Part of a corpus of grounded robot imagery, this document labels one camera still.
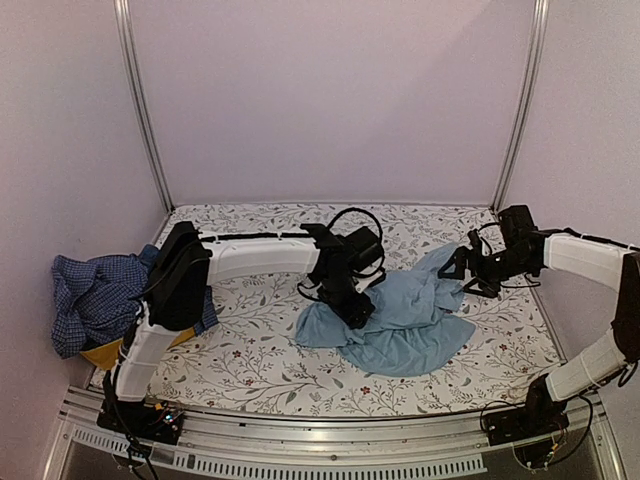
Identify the yellow laundry basket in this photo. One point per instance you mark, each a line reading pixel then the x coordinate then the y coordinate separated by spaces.
pixel 105 356

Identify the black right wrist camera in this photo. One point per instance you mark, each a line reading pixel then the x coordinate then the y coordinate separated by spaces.
pixel 515 223

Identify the blue checkered shirt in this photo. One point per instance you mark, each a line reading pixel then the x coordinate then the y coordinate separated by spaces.
pixel 112 297

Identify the left aluminium frame post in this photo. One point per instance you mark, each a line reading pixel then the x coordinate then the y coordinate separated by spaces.
pixel 133 73

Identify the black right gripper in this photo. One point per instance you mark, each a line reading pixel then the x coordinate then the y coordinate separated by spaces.
pixel 460 256

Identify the light blue t-shirt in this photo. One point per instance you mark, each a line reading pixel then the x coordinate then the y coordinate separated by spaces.
pixel 413 331

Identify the aluminium frame post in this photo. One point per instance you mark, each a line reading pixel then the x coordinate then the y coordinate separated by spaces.
pixel 527 90
pixel 133 73

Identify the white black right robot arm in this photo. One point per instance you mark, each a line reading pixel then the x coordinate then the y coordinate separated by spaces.
pixel 592 301

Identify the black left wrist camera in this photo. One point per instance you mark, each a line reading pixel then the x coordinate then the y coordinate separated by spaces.
pixel 364 248

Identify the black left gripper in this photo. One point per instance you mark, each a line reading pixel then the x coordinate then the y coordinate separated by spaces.
pixel 353 314

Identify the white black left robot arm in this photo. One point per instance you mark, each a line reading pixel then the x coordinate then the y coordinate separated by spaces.
pixel 235 256

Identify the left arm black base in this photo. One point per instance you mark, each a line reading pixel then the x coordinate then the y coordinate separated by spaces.
pixel 159 423

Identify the dark blue garment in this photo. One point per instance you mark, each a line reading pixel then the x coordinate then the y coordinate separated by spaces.
pixel 148 256

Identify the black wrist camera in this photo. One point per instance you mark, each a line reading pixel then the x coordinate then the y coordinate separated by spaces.
pixel 364 248
pixel 515 223

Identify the floral patterned table cloth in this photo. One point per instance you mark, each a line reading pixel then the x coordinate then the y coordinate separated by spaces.
pixel 250 362

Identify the right aluminium frame post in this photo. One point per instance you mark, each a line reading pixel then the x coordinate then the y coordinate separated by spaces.
pixel 527 90

